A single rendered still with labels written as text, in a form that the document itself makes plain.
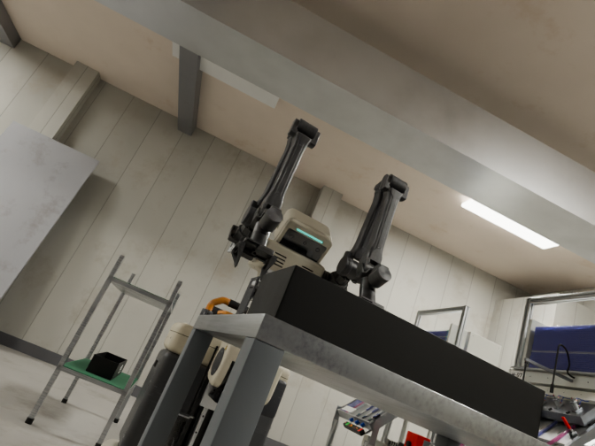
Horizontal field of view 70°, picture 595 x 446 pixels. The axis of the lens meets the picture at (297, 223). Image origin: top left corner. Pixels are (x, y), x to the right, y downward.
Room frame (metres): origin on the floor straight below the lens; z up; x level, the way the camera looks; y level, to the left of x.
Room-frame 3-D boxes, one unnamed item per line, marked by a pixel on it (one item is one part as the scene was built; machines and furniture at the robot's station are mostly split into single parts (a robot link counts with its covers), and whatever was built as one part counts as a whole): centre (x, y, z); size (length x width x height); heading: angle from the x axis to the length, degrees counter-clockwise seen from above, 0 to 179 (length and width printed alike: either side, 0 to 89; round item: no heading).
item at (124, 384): (3.38, 0.86, 0.55); 0.91 x 0.46 x 1.10; 9
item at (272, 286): (0.83, -0.28, 0.86); 0.57 x 0.17 x 0.11; 106
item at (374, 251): (1.50, -0.31, 1.40); 0.11 x 0.06 x 0.43; 106
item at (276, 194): (1.39, 0.11, 1.40); 0.11 x 0.06 x 0.43; 105
